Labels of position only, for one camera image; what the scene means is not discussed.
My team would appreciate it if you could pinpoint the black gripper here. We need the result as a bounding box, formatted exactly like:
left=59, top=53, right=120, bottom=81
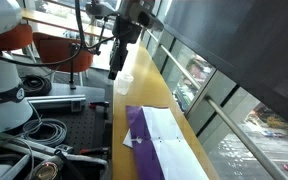
left=108, top=40, right=130, bottom=81

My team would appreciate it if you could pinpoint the purple cloth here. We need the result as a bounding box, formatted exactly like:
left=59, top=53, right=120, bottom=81
left=125, top=105, right=210, bottom=180

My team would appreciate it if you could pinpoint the clear plastic cup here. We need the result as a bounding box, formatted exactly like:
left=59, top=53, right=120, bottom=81
left=116, top=72, right=135, bottom=97

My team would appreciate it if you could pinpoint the orange chair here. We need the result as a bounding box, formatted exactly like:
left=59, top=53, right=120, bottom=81
left=32, top=31, right=95, bottom=86
left=0, top=23, right=34, bottom=64

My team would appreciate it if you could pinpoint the black perforated breadboard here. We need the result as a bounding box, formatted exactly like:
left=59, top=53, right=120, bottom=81
left=17, top=82, right=114, bottom=158

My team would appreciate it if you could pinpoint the aluminium extrusion bar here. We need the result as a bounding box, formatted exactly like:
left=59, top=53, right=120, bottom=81
left=25, top=94, right=87, bottom=111

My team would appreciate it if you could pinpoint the white paper sheet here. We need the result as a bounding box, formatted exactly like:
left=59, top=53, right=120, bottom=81
left=122, top=129, right=134, bottom=149

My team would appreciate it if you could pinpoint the grey metal handrail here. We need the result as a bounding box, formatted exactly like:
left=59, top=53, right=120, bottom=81
left=158, top=44, right=208, bottom=99
left=204, top=95, right=288, bottom=180

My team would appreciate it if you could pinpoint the round metallic knob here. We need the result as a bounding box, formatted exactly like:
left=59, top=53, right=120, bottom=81
left=30, top=160, right=60, bottom=180

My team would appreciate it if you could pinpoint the dark window blind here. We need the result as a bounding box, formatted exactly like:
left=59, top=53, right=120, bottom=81
left=163, top=0, right=288, bottom=134

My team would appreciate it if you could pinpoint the red-handled black clamp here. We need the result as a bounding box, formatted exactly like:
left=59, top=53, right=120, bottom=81
left=79, top=146, right=112, bottom=157
left=88, top=100, right=111, bottom=111

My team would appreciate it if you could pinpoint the black camera stand pole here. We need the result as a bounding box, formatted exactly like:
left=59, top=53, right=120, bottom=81
left=68, top=41, right=102, bottom=91

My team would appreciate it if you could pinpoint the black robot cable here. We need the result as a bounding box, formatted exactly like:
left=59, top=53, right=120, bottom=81
left=0, top=0, right=132, bottom=68

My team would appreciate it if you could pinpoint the black cable coil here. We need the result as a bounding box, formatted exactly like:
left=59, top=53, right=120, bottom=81
left=19, top=74, right=53, bottom=97

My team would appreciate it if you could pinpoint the grey cable coil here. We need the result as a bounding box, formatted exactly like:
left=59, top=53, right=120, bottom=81
left=18, top=118, right=68, bottom=148

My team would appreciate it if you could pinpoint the grey metal frame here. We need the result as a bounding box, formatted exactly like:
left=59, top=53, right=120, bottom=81
left=0, top=133, right=112, bottom=180

